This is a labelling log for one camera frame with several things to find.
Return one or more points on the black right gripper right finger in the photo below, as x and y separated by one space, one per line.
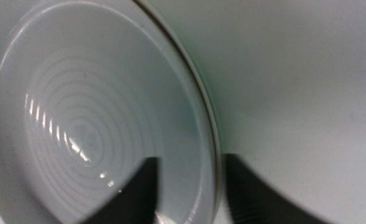
251 202

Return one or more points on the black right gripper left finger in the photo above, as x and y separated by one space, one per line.
136 199

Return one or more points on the grey shallow bowl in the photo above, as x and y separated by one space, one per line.
92 93

